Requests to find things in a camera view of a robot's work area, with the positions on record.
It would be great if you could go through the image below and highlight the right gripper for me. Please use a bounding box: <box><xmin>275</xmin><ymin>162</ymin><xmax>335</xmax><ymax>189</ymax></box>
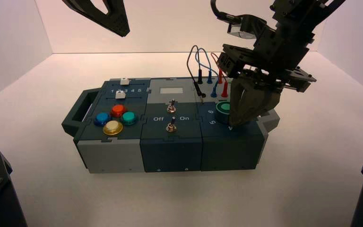
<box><xmin>216</xmin><ymin>25</ymin><xmax>317</xmax><ymax>128</ymax></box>

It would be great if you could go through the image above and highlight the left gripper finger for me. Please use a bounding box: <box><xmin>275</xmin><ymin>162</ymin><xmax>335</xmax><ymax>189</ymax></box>
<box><xmin>108</xmin><ymin>0</ymin><xmax>131</xmax><ymax>37</ymax></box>
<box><xmin>61</xmin><ymin>0</ymin><xmax>124</xmax><ymax>37</ymax></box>

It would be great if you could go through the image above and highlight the green rotary knob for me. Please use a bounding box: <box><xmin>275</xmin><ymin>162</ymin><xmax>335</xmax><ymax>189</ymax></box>
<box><xmin>215</xmin><ymin>101</ymin><xmax>236</xmax><ymax>125</ymax></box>

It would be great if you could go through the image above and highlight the blue grey control box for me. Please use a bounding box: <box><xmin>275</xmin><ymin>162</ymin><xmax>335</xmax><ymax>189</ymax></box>
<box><xmin>61</xmin><ymin>77</ymin><xmax>281</xmax><ymax>174</ymax></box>

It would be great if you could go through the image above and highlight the red push button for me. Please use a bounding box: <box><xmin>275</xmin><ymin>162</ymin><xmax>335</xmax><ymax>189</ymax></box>
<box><xmin>110</xmin><ymin>104</ymin><xmax>128</xmax><ymax>118</ymax></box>

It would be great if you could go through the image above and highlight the green push button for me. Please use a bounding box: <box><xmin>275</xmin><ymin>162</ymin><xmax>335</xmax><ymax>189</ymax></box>
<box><xmin>120</xmin><ymin>112</ymin><xmax>138</xmax><ymax>126</ymax></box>

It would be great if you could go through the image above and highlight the blue push button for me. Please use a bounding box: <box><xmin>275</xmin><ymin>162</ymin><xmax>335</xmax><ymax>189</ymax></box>
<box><xmin>94</xmin><ymin>112</ymin><xmax>112</xmax><ymax>127</ymax></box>

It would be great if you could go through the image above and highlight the yellow push button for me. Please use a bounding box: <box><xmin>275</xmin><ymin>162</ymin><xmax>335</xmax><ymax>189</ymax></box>
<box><xmin>103</xmin><ymin>120</ymin><xmax>124</xmax><ymax>136</ymax></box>

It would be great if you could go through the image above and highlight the red jumper cable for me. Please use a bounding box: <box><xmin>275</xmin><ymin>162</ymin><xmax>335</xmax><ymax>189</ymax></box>
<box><xmin>210</xmin><ymin>52</ymin><xmax>230</xmax><ymax>98</ymax></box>

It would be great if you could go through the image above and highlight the blue jumper cable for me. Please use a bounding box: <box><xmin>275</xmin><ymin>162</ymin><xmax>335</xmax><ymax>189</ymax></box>
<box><xmin>195</xmin><ymin>47</ymin><xmax>220</xmax><ymax>98</ymax></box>

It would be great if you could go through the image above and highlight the black jumper cable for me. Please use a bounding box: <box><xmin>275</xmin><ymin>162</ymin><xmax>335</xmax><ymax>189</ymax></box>
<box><xmin>186</xmin><ymin>45</ymin><xmax>207</xmax><ymax>104</ymax></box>

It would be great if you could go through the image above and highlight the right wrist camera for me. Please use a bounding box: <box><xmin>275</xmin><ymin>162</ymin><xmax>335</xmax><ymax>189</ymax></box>
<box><xmin>226</xmin><ymin>14</ymin><xmax>268</xmax><ymax>41</ymax></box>

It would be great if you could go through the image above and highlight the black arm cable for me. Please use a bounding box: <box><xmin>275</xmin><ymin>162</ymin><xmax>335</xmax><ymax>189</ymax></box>
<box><xmin>210</xmin><ymin>0</ymin><xmax>243</xmax><ymax>23</ymax></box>

